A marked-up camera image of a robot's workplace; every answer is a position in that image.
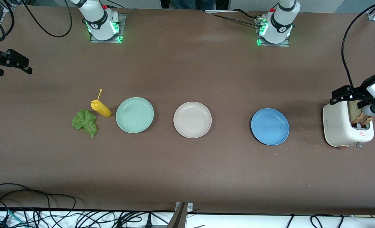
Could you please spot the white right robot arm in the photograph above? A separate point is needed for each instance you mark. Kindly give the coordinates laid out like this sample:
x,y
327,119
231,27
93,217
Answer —
x,y
100,22

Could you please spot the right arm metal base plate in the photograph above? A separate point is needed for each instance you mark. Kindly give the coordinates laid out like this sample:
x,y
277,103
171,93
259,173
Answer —
x,y
122,28

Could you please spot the beige round plate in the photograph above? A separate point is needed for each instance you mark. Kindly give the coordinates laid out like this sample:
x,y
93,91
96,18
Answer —
x,y
192,119

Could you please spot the green lettuce leaf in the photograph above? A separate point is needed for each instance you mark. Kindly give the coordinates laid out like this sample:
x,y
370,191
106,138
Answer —
x,y
84,122

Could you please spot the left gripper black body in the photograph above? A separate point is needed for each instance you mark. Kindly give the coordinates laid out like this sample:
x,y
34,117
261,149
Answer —
x,y
359,92

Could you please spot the blue round plate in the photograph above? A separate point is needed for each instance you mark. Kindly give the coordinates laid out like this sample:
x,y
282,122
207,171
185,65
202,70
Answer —
x,y
270,126

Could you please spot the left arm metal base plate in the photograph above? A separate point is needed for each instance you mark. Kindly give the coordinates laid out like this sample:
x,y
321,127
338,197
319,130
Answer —
x,y
285,44

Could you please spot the person in blue jeans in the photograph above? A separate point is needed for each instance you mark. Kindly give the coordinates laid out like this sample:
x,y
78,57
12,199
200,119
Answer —
x,y
193,3

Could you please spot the toasted brown bread slice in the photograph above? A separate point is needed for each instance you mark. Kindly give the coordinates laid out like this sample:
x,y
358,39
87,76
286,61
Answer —
x,y
368,120
353,112

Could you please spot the yellow mustard squeeze bottle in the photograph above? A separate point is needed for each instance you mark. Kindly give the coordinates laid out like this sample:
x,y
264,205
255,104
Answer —
x,y
102,110

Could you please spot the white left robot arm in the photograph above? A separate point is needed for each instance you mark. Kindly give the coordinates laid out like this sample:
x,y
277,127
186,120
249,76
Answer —
x,y
279,23

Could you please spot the mint green round plate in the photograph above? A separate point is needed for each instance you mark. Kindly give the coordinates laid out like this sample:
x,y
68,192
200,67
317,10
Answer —
x,y
134,115

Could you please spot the black power plug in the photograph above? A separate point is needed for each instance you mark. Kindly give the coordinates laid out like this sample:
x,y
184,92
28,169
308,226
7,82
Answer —
x,y
148,221

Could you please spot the white two-slot toaster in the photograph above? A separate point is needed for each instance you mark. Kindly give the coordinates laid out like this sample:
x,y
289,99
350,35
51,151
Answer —
x,y
336,126

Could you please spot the grey metal table bracket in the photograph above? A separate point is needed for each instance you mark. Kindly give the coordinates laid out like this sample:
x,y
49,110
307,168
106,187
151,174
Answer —
x,y
179,218

